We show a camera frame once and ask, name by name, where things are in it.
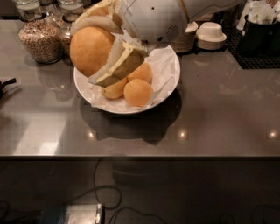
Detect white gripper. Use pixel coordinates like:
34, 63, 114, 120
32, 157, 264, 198
70, 0, 244, 88

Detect white ceramic bowl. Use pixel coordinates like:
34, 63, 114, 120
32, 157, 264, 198
73, 45, 181, 115

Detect white paper bowl liner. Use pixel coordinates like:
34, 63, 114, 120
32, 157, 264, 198
89, 31, 179, 112

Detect front left yellowish orange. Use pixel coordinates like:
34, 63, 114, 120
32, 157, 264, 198
101, 78, 128, 100

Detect middle glass grain jar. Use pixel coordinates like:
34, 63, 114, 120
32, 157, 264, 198
58, 0, 83, 55

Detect glass grain jar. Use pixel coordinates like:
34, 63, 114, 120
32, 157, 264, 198
12, 0, 63, 64
58, 0, 83, 55

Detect tall stack paper bowls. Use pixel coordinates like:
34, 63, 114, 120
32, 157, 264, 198
171, 22, 199, 53

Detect left glass grain jar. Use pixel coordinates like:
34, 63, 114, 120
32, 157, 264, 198
12, 0, 63, 64

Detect short stack paper bowls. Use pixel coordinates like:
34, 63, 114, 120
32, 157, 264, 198
195, 22, 227, 50

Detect black rubber mat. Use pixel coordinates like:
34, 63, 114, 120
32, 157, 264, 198
223, 28, 280, 69

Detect black cup holder container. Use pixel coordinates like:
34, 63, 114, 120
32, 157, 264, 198
237, 17, 280, 57

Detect white sachets in container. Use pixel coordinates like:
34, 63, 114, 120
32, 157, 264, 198
236, 0, 280, 31

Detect black handle at left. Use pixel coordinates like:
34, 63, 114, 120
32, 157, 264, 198
0, 78, 17, 99

